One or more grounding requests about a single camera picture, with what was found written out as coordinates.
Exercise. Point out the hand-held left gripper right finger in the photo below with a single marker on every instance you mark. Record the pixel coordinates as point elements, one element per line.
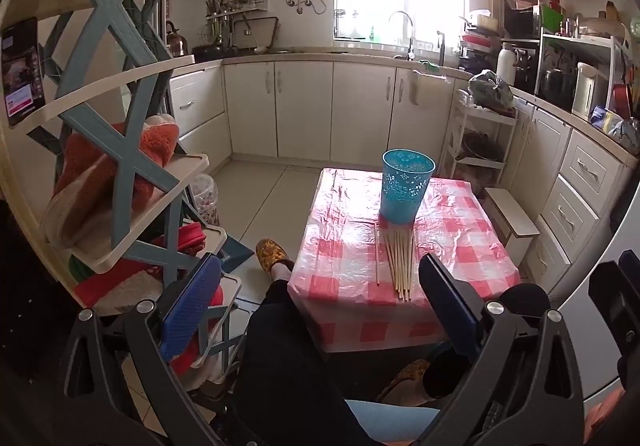
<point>450,308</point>

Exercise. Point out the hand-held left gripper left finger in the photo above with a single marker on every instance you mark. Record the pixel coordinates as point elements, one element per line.
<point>192,306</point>

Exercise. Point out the bundle of wooden chopsticks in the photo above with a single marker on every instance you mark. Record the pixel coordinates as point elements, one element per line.
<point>400,261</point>

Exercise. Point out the light wooden chopstick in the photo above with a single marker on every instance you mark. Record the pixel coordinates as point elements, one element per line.
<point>377,251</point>

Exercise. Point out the blue perforated plastic basket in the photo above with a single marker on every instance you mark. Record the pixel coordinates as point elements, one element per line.
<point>402,191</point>

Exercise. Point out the teal flat box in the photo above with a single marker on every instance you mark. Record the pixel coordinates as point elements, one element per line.
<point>237,256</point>

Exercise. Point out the yellow patterned slipper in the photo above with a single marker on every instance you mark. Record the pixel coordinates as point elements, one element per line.
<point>272,256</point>
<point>405,376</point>

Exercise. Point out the person's left leg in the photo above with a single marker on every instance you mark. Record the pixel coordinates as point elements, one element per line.
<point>285,351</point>

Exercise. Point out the floral waste bin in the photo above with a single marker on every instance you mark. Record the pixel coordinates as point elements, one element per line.
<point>206,201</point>

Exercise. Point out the white wooden stool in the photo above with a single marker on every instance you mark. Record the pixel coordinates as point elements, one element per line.
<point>515,221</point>

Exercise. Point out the cream counter drawer unit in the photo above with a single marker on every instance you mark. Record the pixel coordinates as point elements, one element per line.
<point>580,196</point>

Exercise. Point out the pink checked tablecloth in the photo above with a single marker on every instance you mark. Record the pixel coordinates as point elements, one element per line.
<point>345,251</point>

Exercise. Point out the light blue garment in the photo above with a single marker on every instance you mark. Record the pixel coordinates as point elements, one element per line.
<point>390,426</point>

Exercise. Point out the dark bag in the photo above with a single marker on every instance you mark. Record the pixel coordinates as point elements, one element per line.
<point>480,148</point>

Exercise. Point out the white trolley rack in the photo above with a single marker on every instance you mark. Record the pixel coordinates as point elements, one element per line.
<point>452,135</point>

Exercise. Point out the orange towel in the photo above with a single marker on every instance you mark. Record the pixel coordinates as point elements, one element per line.
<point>90,165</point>

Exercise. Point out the blue packet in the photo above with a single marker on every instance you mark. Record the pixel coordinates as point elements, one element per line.
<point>605,118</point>

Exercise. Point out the blue and cream shelf rack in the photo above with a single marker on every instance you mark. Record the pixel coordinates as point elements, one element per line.
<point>120,135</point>

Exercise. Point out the red pan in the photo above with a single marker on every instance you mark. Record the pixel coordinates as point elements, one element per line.
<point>621,100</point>

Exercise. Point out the cream stove drawer unit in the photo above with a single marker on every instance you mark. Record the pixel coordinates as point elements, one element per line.
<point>200,105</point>

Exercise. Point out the white electric thermo pot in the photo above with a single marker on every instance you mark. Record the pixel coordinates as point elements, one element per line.
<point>587,93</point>

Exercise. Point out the bag of green vegetables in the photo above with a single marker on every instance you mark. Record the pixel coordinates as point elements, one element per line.
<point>490,90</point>

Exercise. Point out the black pot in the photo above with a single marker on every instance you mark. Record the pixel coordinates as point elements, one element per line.
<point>556,88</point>

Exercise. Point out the white hanging cabinet bin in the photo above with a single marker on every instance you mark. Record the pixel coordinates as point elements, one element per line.
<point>430,85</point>

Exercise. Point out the cream sink base cabinets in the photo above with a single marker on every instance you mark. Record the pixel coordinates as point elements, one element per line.
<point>305,110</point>

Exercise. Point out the white thermos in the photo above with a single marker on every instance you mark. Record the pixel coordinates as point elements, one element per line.
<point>505,65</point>

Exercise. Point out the black frying pan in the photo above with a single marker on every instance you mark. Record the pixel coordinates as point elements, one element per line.
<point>207,53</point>

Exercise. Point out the black tap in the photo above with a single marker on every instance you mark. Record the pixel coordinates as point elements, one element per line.
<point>441,50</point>

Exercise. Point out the steel kettle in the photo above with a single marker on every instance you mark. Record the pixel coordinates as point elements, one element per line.
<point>176,43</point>

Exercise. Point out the stack of food containers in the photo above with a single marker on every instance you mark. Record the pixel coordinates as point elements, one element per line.
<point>477,45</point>

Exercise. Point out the white counter shelf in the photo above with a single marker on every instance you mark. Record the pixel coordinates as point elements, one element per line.
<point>580,38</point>

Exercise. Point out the chrome arched faucet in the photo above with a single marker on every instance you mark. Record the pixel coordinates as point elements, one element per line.
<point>410,33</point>

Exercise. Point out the grey leaning tray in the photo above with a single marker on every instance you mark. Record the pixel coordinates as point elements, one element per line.
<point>255,33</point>

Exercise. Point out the black smartphone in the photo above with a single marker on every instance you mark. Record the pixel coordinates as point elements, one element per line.
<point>22,70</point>

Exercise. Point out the black microwave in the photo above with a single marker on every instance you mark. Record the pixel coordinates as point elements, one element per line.
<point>520,23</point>

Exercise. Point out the wall utensil rack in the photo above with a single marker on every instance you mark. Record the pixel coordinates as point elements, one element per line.
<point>235,3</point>

